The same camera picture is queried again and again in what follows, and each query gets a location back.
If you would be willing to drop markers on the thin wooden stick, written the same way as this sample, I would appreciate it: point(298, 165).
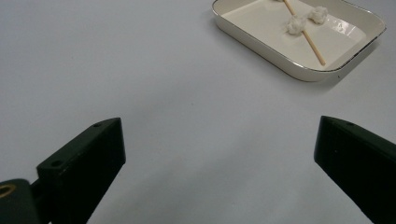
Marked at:
point(314, 48)

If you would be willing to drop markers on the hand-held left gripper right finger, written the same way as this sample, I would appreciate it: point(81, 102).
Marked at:
point(361, 168)

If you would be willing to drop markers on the cream enamel tray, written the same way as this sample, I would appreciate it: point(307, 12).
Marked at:
point(261, 28)

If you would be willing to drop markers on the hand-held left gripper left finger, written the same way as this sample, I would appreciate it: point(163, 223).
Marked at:
point(84, 168)

